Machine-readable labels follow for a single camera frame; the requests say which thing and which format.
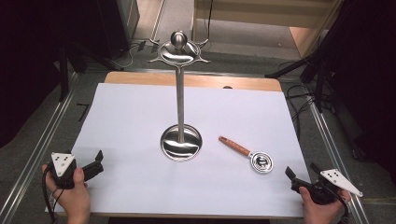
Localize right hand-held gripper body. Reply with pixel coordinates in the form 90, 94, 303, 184
290, 168, 364, 206

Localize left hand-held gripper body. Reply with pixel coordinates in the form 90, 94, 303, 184
46, 151, 83, 190

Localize wooden handled metal spoon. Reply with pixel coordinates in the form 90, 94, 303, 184
218, 135, 275, 174

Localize steel utensil rack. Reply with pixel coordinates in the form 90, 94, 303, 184
147, 29, 212, 162

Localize person's right hand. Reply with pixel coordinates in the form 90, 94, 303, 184
298, 186, 352, 224

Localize person's left hand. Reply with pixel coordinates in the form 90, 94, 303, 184
41, 164, 92, 224

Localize black metal stand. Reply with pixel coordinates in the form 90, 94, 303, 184
52, 43, 125, 103

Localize white table sheet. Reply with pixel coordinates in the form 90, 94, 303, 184
46, 82, 312, 218

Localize black tripod stand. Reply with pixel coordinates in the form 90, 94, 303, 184
264, 0, 347, 114

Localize dark curtain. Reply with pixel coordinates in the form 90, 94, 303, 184
323, 0, 396, 188
0, 0, 76, 148

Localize black cabinet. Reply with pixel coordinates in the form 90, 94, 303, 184
73, 0, 141, 62

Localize light wooden platform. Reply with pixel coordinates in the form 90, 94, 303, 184
191, 0, 344, 59

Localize metal floor rail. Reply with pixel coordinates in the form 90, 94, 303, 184
303, 90, 372, 224
0, 73, 79, 224

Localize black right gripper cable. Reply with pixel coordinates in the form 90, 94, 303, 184
323, 181, 350, 224

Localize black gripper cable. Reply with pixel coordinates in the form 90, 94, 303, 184
41, 167, 65, 224
323, 181, 350, 224

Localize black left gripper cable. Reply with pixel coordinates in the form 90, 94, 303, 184
41, 167, 65, 224

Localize black floor cables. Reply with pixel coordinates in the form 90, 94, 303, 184
277, 60, 335, 141

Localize white floor cable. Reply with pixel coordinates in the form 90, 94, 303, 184
106, 38, 148, 71

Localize black hanging cable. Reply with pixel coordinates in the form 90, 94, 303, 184
203, 0, 215, 48

